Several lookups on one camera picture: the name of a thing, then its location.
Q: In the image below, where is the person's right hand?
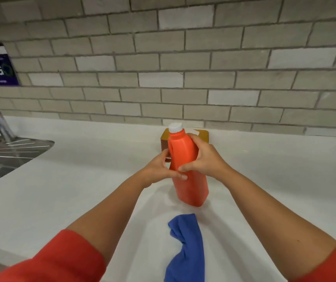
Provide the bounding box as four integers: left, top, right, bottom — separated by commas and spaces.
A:
178, 133, 233, 183

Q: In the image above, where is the person's left hand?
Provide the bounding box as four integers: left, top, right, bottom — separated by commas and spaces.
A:
140, 148, 188, 189

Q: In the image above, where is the brown tissue box yellow lid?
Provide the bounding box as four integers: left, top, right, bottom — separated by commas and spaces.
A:
160, 128, 209, 163

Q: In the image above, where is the large red plastic bottle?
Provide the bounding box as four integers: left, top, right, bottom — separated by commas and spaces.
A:
167, 122, 209, 208

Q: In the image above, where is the blue cloth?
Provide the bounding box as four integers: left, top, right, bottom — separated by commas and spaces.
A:
164, 213, 205, 282

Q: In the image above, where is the person's left forearm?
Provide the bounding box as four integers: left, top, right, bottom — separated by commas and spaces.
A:
67, 170, 151, 266

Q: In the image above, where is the person's right forearm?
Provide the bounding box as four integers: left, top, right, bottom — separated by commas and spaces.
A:
220, 170, 336, 281

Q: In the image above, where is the white countertop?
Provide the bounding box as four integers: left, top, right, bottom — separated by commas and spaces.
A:
0, 114, 336, 282

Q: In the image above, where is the red sleeve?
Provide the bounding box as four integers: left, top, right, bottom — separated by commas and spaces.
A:
292, 243, 336, 282
0, 229, 107, 282

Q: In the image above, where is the grey metal object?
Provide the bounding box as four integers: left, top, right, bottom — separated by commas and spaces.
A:
0, 134, 55, 188

